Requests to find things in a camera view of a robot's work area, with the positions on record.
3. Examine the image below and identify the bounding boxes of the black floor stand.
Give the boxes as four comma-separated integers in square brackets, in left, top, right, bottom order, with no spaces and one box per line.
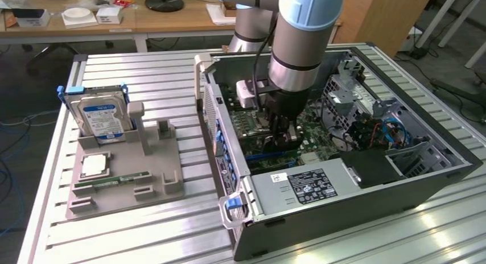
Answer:
[430,55,486,99]

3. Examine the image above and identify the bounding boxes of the white round dish on box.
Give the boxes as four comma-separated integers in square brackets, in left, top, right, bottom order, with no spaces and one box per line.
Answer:
[60,7,101,30]

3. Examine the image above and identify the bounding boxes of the metal disk bay cage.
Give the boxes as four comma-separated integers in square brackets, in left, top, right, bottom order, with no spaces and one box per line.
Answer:
[321,73,382,143]

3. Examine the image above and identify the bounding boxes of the CPU socket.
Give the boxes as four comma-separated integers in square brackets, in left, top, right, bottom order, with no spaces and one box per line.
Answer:
[255,112,273,131]

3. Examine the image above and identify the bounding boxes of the brown cardboard box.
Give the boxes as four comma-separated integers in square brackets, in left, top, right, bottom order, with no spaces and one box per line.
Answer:
[221,1,239,17]

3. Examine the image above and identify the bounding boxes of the white papers stack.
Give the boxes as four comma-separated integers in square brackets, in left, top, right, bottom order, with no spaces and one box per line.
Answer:
[206,3,239,26]

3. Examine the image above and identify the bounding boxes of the grey power supply unit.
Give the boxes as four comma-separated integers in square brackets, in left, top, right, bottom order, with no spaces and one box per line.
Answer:
[242,157,361,217]

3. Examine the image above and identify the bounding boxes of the wooden desk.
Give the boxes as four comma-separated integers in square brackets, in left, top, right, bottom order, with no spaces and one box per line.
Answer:
[0,0,344,45]

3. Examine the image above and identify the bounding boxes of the white box with dark lid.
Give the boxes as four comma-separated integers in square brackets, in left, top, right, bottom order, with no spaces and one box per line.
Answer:
[10,8,51,28]

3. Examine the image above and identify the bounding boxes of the wooden cabinet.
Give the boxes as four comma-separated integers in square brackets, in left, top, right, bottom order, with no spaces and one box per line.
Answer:
[333,0,436,57]

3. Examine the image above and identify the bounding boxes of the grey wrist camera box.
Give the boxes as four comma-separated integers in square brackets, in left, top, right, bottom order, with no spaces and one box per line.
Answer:
[235,79,267,109]

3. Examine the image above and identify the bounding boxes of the open black PC case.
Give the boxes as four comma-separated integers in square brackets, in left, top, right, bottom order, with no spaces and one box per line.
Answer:
[193,46,486,262]

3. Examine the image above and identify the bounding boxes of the blue floor cable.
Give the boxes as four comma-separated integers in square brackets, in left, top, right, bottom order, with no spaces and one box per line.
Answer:
[0,113,32,238]

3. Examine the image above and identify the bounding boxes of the red wire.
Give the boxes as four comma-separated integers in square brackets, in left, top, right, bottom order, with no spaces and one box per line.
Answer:
[369,122,385,147]

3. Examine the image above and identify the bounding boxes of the black power adapter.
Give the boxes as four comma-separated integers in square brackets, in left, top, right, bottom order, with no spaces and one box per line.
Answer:
[408,47,429,60]

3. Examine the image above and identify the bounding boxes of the grey parts rack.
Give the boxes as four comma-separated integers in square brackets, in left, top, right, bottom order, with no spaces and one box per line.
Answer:
[66,101,187,221]

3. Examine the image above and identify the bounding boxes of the silver CPU chip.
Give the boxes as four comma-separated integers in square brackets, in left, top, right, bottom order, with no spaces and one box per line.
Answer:
[81,155,110,177]

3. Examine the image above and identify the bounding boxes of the blue wire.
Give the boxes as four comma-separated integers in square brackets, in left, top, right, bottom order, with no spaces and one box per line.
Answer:
[382,117,416,149]

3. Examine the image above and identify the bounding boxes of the black round lamp base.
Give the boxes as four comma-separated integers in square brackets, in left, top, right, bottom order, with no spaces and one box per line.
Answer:
[145,0,186,13]

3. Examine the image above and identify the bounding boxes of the hard disk with blue label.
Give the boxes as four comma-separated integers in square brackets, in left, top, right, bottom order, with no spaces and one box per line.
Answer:
[56,82,133,146]

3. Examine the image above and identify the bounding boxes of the black camera cable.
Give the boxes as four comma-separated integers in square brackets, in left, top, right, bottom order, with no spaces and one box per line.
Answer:
[251,7,283,112]

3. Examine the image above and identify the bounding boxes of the black chair base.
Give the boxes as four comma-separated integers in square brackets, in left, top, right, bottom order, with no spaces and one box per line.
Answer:
[26,43,78,75]

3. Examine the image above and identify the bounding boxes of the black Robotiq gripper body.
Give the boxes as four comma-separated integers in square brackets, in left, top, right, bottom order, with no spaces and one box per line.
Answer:
[263,90,309,135]

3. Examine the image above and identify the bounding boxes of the green motherboard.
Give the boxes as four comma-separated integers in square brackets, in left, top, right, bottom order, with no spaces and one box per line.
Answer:
[226,86,344,175]

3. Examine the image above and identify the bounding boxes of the white table frame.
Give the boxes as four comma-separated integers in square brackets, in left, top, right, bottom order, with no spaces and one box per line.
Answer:
[416,0,486,69]

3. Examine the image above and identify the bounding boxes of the small white labelled box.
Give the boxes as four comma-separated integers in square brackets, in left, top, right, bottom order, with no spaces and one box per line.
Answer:
[95,6,125,24]

